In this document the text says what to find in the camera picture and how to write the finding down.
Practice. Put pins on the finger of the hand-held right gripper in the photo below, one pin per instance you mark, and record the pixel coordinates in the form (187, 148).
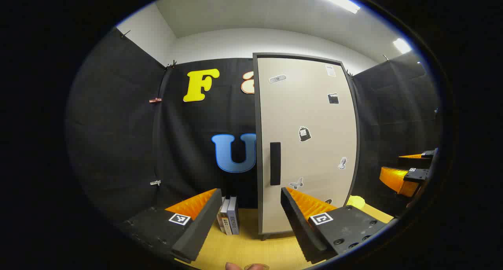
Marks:
(412, 162)
(395, 179)

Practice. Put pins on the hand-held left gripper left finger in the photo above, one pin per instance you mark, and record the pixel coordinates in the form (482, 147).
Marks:
(200, 230)

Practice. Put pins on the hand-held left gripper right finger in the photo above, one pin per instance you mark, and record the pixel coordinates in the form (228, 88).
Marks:
(300, 230)

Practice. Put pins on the round cork coaster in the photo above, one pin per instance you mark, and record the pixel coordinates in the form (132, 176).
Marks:
(256, 267)

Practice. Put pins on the dark grey cabinet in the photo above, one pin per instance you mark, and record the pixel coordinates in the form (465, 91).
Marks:
(255, 105)

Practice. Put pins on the cream book with portrait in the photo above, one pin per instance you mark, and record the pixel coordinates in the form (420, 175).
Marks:
(225, 223)

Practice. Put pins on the grey-blue book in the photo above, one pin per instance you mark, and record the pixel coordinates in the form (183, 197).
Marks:
(234, 219)

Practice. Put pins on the yellow lumpy toy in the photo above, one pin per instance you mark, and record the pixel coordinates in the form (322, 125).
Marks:
(355, 201)

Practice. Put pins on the white clip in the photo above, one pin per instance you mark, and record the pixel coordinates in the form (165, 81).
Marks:
(155, 182)

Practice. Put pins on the small ceiling light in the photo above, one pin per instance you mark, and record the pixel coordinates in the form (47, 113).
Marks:
(402, 46)

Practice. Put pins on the black backdrop cloth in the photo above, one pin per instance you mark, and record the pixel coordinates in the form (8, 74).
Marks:
(118, 144)

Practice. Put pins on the red clip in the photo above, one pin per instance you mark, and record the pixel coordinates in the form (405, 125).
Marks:
(155, 100)

